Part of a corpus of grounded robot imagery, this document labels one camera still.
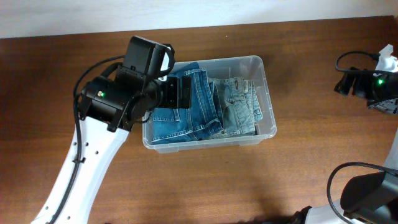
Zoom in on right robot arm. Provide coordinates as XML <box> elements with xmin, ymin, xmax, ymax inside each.
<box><xmin>289</xmin><ymin>67</ymin><xmax>397</xmax><ymax>223</ymax></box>

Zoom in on light blue jeans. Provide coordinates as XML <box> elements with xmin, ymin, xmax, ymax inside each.
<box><xmin>208</xmin><ymin>77</ymin><xmax>263</xmax><ymax>139</ymax></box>

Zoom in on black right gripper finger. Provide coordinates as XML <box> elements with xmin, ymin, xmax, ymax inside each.
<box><xmin>352</xmin><ymin>72</ymin><xmax>370</xmax><ymax>97</ymax></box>
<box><xmin>334</xmin><ymin>72</ymin><xmax>356</xmax><ymax>95</ymax></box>

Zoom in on dark blue jeans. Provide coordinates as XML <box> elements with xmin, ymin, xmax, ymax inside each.
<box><xmin>152</xmin><ymin>62</ymin><xmax>224</xmax><ymax>144</ymax></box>

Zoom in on clear plastic storage container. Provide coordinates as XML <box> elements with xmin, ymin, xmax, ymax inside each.
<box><xmin>142</xmin><ymin>55</ymin><xmax>277</xmax><ymax>153</ymax></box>

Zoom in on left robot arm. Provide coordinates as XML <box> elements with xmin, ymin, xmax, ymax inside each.
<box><xmin>34</xmin><ymin>36</ymin><xmax>192</xmax><ymax>223</ymax></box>

